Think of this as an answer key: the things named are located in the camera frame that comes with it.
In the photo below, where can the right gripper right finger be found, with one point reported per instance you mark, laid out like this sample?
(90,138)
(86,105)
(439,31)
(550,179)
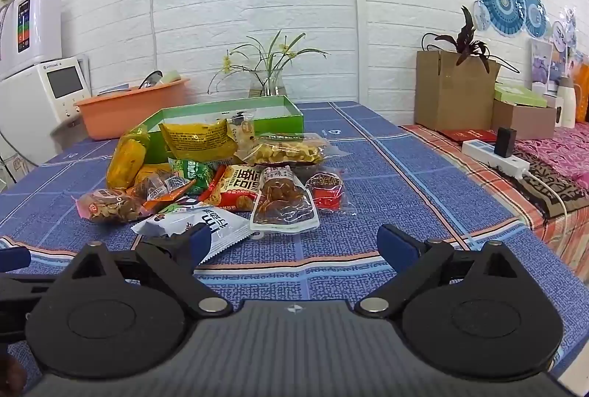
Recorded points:
(418,266)

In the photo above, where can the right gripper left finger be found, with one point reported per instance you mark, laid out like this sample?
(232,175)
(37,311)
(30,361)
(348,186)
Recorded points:
(164,267)

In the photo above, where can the white cartoon snack bag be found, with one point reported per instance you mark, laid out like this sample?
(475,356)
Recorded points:
(226,229)

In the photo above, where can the orange nut snack pack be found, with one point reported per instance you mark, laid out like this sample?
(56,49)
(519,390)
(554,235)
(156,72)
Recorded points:
(158,190)

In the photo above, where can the pink nut snack pack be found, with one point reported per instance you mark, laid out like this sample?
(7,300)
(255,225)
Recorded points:
(110,207)

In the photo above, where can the orange foil snack pack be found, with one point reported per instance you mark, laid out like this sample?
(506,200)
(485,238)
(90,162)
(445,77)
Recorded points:
(149,169)

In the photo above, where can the green pea snack pack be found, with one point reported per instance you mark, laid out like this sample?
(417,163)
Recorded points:
(200,174)

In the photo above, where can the red korean snack bag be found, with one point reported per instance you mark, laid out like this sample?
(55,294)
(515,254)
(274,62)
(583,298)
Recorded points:
(233,188)

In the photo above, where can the clear yellow cake pack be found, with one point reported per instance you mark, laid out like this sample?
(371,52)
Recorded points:
(128,158)

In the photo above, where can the small red nut pack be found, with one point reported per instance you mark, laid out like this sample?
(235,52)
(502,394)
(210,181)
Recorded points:
(328,190)

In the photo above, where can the clear brown dates pack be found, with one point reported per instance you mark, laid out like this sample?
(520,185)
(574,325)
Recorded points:
(283,204)

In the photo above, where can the yellow chip bag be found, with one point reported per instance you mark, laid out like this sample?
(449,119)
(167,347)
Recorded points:
(200,142)

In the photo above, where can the clear yellow puffs pack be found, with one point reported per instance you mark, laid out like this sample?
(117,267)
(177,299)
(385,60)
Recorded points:
(286,149)

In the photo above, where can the blue plaid tablecloth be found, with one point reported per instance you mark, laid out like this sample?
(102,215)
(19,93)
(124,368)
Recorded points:
(504,329)

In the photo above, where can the white power strip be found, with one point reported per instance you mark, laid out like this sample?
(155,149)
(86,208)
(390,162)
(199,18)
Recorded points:
(484,153)

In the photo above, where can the red booklet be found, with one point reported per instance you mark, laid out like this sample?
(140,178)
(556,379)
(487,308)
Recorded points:
(461,136)

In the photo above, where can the black power adapter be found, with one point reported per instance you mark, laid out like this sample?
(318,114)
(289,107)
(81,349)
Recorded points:
(505,142)

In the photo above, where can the orange plastic basin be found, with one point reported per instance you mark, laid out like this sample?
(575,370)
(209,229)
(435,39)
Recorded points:
(112,115)

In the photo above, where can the brown paper bag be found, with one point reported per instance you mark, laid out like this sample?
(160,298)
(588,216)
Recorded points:
(452,96)

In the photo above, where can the white appliance with screen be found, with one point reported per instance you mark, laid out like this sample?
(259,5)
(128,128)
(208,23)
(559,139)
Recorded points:
(39,113)

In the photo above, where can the small brown cardboard box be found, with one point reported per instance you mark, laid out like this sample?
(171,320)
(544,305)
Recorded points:
(530,123)

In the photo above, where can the green cardboard box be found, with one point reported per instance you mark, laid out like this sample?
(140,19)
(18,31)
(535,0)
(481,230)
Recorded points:
(268,115)

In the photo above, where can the metal bowl in basin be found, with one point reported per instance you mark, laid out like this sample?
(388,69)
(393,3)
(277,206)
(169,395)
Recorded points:
(152,79)

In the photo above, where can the light green flat box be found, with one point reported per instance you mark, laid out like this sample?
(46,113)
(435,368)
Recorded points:
(518,96)

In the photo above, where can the glass vase with flowers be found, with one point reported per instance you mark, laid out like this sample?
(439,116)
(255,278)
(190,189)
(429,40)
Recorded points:
(264,63)

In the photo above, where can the dark purple plant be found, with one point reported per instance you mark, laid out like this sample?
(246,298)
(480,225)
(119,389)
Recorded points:
(465,45)

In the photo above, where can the white thermos bottle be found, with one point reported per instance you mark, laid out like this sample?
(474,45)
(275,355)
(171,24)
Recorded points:
(566,91)

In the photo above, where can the white water purifier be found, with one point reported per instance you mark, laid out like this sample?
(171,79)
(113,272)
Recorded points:
(30,34)

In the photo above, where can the small blue paper fan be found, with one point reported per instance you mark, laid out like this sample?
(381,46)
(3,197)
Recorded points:
(535,18)

